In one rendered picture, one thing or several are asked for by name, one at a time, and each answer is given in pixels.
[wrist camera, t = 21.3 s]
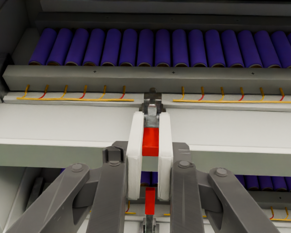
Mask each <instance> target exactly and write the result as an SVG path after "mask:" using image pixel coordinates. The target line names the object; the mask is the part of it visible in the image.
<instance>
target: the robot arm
mask: <svg viewBox="0 0 291 233"><path fill-rule="evenodd" d="M143 133H144V114H143V113H142V112H141V111H136V112H135V113H134V115H133V121H132V126H131V131H130V136H129V141H115V142H114V143H112V145H111V146H108V147H106V148H104V149H103V165H102V167H99V168H96V169H91V170H90V168H89V166H88V165H87V164H83V163H75V164H72V165H69V166H68V167H67V168H66V169H65V170H64V171H63V172H62V173H61V174H60V175H59V176H58V177H57V178H56V179H55V180H54V181H53V183H52V184H51V185H50V186H49V187H48V188H47V189H46V190H45V191H44V192H43V193H42V194H41V195H40V196H39V197H38V198H37V199H36V200H35V201H34V202H33V203H32V204H31V205H30V206H29V208H28V209H27V210H26V211H25V212H24V213H23V214H22V215H21V216H20V217H19V218H18V219H17V220H16V221H15V222H14V223H13V224H12V226H11V227H10V228H9V229H8V230H7V231H6V232H5V233H77V231H78V230H79V228H80V227H81V225H82V223H83V222H84V220H85V219H86V217H87V215H88V214H89V212H90V210H91V214H90V217H89V221H88V225H87V229H86V233H124V221H125V209H126V198H128V200H137V198H139V191H140V180H141V168H142V142H143ZM158 199H159V201H167V202H168V201H169V200H170V233H205V230H204V223H203V216H202V209H204V210H205V214H206V216H207V218H208V220H209V222H210V224H211V226H212V228H213V230H214V232H215V233H281V232H280V231H279V230H278V229H277V228H276V226H275V225H274V224H273V223H272V221H271V220H270V219H269V218H268V216H267V215H266V214H265V213H264V211H263V210H262V209H261V208H260V206H259V205H258V204H257V202H256V201H255V200H254V199H253V197H252V196H251V195H250V194H249V193H248V192H247V190H246V189H245V188H244V186H243V185H242V184H241V183H240V181H239V180H238V179H237V178H236V176H235V175H234V174H233V173H232V172H231V171H230V170H228V169H226V168H222V167H215V168H212V169H210V171H209V173H206V172H201V171H199V170H197V169H196V166H195V164H194V163H193V162H192V157H191V154H190V148H189V145H188V144H187V143H185V142H172V138H171V127H170V114H168V112H161V114H160V117H159V152H158Z"/></svg>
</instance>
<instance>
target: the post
mask: <svg viewBox="0 0 291 233"><path fill-rule="evenodd" d="M5 1H6V0H0V9H1V7H2V6H3V4H4V3H5ZM17 2H18V5H19V8H20V11H21V13H22V15H23V18H24V21H25V24H26V26H27V28H31V27H30V22H29V17H28V13H27V8H26V4H25V0H17ZM25 168H26V167H22V166H0V233H3V231H4V228H5V225H6V222H7V219H8V216H9V214H10V211H11V208H12V205H13V202H14V199H15V197H16V194H17V191H18V188H19V185H20V182H21V180H22V177H23V174H24V171H25Z"/></svg>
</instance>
